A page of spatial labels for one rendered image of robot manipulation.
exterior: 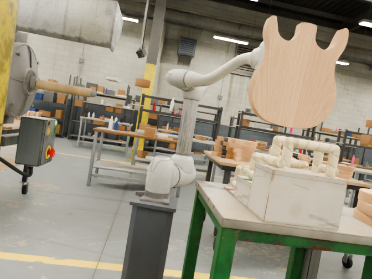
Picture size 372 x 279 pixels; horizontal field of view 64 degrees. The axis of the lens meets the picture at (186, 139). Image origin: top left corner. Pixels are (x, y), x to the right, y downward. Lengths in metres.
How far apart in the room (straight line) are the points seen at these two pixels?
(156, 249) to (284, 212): 1.02
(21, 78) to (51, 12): 0.24
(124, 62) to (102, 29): 11.35
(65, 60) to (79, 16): 11.72
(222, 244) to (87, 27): 0.79
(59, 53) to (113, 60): 2.04
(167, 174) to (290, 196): 0.95
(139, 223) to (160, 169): 0.34
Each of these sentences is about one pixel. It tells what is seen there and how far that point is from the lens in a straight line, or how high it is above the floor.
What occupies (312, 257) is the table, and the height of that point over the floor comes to 0.64.
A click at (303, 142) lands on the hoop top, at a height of 1.20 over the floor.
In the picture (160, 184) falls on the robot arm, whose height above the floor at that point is 0.82.
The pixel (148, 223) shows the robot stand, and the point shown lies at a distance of 1.83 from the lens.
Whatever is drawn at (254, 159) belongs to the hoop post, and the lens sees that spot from 1.23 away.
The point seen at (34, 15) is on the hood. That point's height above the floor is 1.44.
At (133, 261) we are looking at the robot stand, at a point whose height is 0.35.
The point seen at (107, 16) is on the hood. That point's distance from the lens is 1.00.
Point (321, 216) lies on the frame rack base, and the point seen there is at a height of 0.97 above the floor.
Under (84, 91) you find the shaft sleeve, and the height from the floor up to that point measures 1.25.
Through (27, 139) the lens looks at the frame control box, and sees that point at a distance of 1.38.
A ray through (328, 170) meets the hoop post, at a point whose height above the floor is 1.12.
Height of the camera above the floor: 1.20
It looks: 3 degrees down
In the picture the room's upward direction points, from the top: 9 degrees clockwise
